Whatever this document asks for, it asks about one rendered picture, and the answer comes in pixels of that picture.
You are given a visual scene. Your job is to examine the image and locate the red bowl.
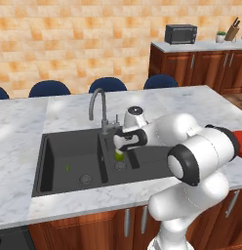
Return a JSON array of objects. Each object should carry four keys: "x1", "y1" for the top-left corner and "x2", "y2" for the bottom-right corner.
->
[{"x1": 231, "y1": 130, "x2": 242, "y2": 160}]

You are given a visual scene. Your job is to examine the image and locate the brown wooden cupboard run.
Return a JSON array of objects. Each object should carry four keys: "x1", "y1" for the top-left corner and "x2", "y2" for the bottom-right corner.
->
[{"x1": 147, "y1": 39, "x2": 242, "y2": 96}]

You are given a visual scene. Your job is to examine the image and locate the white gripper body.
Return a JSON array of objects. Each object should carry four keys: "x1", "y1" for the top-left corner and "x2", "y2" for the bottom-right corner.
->
[{"x1": 113, "y1": 146, "x2": 127, "y2": 157}]

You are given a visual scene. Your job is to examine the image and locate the white pot with green plant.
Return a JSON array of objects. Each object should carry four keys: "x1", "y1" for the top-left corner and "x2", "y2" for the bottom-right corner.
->
[{"x1": 215, "y1": 30, "x2": 227, "y2": 44}]

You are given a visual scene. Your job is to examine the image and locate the brown wooden cupboard door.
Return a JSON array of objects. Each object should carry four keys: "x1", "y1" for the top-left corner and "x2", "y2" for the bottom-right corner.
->
[
  {"x1": 27, "y1": 208, "x2": 133, "y2": 250},
  {"x1": 185, "y1": 187, "x2": 242, "y2": 250},
  {"x1": 132, "y1": 204, "x2": 164, "y2": 250}
]

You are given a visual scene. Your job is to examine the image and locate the wooden knife block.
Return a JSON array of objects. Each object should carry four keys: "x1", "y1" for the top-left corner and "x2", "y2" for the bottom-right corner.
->
[{"x1": 223, "y1": 17, "x2": 241, "y2": 42}]

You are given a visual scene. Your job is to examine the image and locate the grey curved tap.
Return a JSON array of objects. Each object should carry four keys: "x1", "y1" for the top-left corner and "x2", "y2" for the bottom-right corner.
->
[{"x1": 88, "y1": 87, "x2": 123, "y2": 137}]

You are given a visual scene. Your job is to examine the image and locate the black dishwasher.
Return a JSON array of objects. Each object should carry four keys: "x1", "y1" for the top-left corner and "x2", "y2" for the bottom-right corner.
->
[{"x1": 0, "y1": 226, "x2": 37, "y2": 250}]

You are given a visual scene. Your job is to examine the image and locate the navy blue chair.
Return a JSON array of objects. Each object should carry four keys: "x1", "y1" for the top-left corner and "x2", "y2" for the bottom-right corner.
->
[
  {"x1": 88, "y1": 76, "x2": 128, "y2": 95},
  {"x1": 0, "y1": 85, "x2": 11, "y2": 101},
  {"x1": 27, "y1": 79, "x2": 72, "y2": 99},
  {"x1": 142, "y1": 73, "x2": 180, "y2": 91}
]

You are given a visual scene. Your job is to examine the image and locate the black toaster oven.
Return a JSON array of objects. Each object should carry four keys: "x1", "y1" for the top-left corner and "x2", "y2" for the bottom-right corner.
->
[{"x1": 164, "y1": 23, "x2": 198, "y2": 46}]

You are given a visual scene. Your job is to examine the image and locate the silver cupboard handle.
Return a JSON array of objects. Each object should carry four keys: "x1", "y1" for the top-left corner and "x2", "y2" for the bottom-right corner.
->
[
  {"x1": 140, "y1": 205, "x2": 149, "y2": 235},
  {"x1": 224, "y1": 189, "x2": 241, "y2": 219},
  {"x1": 123, "y1": 208, "x2": 132, "y2": 238}
]

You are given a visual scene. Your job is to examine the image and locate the dark grey double sink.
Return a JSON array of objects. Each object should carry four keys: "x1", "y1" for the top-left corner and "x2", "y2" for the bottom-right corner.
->
[{"x1": 31, "y1": 127, "x2": 180, "y2": 198}]

